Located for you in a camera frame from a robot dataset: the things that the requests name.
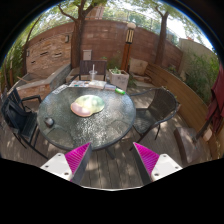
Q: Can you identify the wooden garden lamp post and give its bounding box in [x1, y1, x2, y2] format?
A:
[120, 22, 137, 72]

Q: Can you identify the leaning pale stone slab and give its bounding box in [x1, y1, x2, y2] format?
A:
[129, 58, 149, 76]

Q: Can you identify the white licence plate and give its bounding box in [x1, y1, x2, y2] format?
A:
[51, 84, 69, 95]

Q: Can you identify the pastel iridescent mouse pad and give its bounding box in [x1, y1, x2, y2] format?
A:
[70, 94, 106, 118]

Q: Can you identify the dark wicker armchair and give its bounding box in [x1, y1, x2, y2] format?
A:
[129, 87, 181, 151]

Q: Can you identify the forked tree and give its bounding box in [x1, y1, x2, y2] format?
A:
[58, 0, 108, 69]

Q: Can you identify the clear plastic cup with straw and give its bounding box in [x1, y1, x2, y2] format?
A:
[88, 64, 98, 82]

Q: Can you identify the white square planter with plants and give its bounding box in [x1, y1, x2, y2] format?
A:
[108, 67, 130, 92]

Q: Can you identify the green tube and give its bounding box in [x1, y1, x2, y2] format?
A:
[114, 87, 127, 96]

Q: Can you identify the raised stone garden bed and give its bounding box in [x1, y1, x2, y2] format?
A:
[14, 63, 72, 101]

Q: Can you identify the black metal armchair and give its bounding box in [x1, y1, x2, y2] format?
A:
[0, 87, 49, 160]

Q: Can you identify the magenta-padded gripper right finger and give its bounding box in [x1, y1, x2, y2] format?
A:
[132, 141, 184, 186]

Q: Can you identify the grey wall utility box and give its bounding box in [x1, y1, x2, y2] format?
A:
[82, 49, 93, 61]

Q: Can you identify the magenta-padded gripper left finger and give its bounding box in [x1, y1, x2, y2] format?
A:
[39, 142, 93, 186]

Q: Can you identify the small blue-white notebook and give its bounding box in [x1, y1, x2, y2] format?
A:
[103, 83, 117, 92]

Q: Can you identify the dark wooden slatted chair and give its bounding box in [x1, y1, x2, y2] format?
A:
[78, 59, 108, 82]

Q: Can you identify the slender tree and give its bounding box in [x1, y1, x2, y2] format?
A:
[146, 0, 174, 67]

